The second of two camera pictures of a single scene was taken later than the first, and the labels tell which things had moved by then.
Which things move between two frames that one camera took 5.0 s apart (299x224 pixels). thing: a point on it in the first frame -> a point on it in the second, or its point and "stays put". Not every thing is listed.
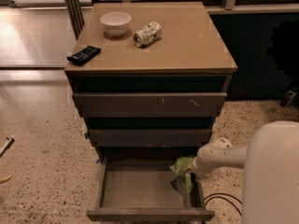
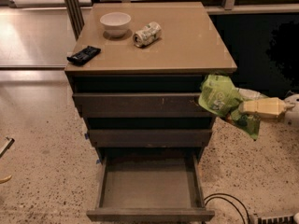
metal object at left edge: [7, 147] stays put
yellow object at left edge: [5, 179] stays put
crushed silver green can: [147, 35] stays put
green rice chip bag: [182, 166] -> [220, 93]
